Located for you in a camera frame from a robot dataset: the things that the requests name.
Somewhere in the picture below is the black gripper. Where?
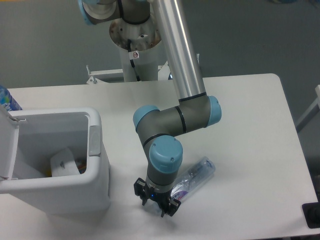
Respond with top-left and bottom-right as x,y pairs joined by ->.
133,177 -> 181,218

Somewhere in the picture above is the clear plastic water bottle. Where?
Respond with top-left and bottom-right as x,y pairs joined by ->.
144,156 -> 216,213

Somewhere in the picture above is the white plastic wrapper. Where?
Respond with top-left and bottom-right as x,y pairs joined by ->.
50,148 -> 80,176

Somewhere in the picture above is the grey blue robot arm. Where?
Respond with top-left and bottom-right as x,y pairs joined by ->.
78,0 -> 222,216

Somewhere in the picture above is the white plastic trash can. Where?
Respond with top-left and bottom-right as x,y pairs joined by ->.
0,107 -> 111,215

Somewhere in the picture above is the black clamp at table edge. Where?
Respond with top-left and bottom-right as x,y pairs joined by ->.
302,202 -> 320,229

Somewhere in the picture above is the blue labelled bottle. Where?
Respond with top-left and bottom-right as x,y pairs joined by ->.
0,85 -> 22,112

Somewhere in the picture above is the white metal frame bracket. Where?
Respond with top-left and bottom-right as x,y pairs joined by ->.
86,50 -> 173,84

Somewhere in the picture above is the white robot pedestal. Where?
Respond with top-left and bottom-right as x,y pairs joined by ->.
109,12 -> 167,83

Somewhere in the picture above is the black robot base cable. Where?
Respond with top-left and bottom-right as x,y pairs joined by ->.
126,38 -> 141,82

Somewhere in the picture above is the white frame at right edge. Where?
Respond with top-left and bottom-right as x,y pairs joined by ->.
295,84 -> 320,133

